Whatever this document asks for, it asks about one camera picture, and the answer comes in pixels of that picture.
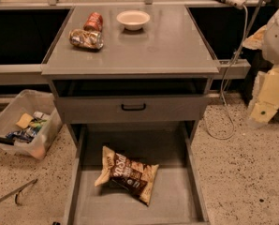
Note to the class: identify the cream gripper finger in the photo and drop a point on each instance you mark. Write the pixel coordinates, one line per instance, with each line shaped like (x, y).
(255, 41)
(265, 102)

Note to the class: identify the brown chip bag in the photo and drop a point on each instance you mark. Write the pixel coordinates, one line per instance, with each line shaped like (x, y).
(136, 177)

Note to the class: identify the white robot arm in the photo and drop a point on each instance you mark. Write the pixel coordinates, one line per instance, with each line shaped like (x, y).
(270, 47)

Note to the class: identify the grey drawer cabinet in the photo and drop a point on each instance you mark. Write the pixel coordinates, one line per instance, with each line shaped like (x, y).
(166, 58)

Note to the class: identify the open middle drawer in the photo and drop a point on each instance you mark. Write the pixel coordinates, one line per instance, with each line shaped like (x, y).
(176, 197)

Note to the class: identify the white bowl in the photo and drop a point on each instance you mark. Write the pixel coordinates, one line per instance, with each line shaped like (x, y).
(133, 20)

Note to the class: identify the red soda can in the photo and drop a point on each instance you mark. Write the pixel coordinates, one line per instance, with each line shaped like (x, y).
(94, 22)

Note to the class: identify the clear plastic bin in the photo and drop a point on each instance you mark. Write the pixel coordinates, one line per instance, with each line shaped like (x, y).
(29, 101)

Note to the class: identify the yellow sponge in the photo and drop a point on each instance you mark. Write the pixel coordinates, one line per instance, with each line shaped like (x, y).
(25, 120)

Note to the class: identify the snack packets in bin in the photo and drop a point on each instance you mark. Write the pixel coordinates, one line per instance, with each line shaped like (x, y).
(26, 135)

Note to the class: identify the metal rod on floor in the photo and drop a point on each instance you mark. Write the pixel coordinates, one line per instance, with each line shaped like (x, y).
(16, 190)

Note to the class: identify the black marker in bin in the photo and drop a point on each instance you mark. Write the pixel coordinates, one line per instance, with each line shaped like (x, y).
(6, 141)

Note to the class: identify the upper drawer with handle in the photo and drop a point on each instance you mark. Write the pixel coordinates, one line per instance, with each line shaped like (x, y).
(93, 110)

